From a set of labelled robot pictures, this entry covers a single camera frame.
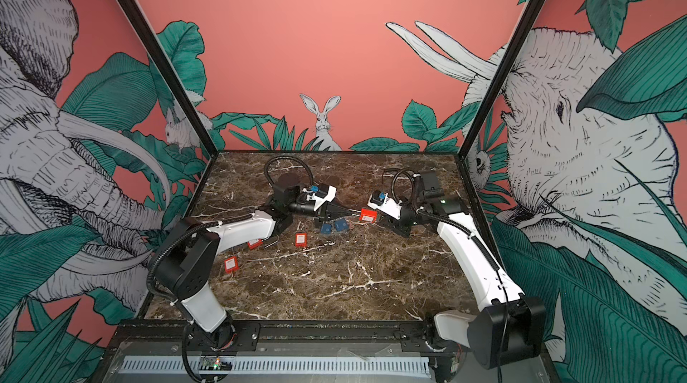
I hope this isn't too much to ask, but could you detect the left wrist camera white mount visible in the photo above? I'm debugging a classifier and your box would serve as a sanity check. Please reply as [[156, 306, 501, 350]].
[[303, 184, 336, 211]]

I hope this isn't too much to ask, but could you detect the white slotted cable duct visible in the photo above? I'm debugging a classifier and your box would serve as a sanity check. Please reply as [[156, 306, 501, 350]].
[[119, 355, 432, 378]]

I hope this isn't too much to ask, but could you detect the black frame post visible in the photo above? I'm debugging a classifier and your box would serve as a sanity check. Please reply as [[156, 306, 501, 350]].
[[116, 0, 219, 158], [458, 0, 546, 161]]

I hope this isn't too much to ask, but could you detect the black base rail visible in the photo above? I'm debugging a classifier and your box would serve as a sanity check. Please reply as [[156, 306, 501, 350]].
[[109, 319, 538, 354]]

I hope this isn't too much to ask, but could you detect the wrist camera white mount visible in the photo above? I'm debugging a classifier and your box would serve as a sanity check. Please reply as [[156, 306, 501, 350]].
[[303, 184, 336, 211], [368, 190, 402, 220]]

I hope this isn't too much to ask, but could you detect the black corrugated cable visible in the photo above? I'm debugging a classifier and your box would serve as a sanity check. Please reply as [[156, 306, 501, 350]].
[[263, 155, 315, 191], [390, 167, 425, 202]]

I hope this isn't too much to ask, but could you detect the red padlock open shackle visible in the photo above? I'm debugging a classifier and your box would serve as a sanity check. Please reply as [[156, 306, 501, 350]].
[[248, 239, 263, 250]]

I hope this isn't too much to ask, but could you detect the left black corrugated cable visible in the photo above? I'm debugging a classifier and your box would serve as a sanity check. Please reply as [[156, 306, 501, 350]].
[[263, 155, 315, 191]]

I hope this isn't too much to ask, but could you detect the red padlock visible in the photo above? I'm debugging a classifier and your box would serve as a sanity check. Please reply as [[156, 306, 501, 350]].
[[224, 256, 239, 274], [359, 209, 377, 223], [294, 232, 308, 248]]

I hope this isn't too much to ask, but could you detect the left black frame post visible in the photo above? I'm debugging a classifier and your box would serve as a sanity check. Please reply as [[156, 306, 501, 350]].
[[116, 0, 219, 158]]

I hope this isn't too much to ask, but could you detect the right black frame post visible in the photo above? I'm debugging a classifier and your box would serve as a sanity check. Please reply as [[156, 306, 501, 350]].
[[458, 0, 546, 161]]

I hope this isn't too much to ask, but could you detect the right black corrugated cable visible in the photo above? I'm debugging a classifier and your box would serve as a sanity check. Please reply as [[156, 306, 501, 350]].
[[390, 167, 425, 202]]

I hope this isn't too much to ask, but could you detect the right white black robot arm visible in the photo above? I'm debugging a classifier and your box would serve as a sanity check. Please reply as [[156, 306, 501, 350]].
[[368, 191, 547, 370]]

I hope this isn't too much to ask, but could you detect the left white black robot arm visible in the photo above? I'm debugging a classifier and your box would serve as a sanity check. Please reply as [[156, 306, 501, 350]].
[[146, 200, 360, 351]]

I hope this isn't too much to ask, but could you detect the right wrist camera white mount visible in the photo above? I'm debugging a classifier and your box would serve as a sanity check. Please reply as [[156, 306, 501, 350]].
[[368, 190, 402, 220]]

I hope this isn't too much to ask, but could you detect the blue padlock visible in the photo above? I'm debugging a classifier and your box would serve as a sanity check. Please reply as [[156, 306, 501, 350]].
[[333, 218, 350, 232], [320, 224, 333, 235]]

